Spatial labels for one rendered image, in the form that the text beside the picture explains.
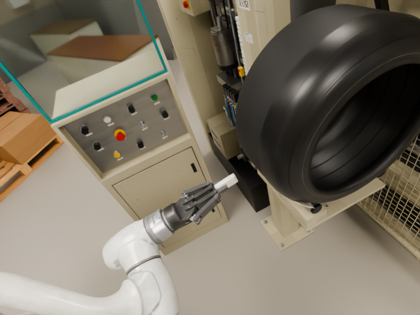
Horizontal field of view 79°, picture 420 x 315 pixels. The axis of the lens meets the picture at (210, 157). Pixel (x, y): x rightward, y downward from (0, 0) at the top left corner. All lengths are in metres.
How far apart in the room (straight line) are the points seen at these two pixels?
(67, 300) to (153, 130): 0.89
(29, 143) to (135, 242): 3.20
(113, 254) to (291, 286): 1.26
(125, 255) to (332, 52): 0.71
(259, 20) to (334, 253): 1.48
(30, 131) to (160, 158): 2.65
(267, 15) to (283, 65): 0.29
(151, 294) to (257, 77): 0.62
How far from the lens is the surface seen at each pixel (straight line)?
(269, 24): 0.94
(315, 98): 0.61
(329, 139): 1.17
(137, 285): 0.72
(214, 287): 1.87
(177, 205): 0.78
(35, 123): 3.88
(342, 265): 1.88
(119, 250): 0.79
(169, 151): 1.39
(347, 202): 1.13
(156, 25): 5.09
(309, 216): 1.01
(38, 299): 0.69
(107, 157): 1.40
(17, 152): 3.81
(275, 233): 1.94
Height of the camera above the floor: 1.73
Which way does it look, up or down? 43 degrees down
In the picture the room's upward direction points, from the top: 20 degrees counter-clockwise
